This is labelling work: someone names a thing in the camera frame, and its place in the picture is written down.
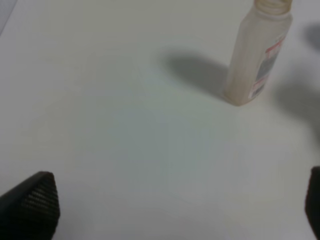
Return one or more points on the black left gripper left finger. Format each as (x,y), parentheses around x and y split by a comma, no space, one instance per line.
(30,210)

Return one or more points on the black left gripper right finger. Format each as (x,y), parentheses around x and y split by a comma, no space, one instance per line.
(312,201)

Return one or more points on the clear plastic drink bottle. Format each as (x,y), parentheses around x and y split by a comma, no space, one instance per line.
(260,37)

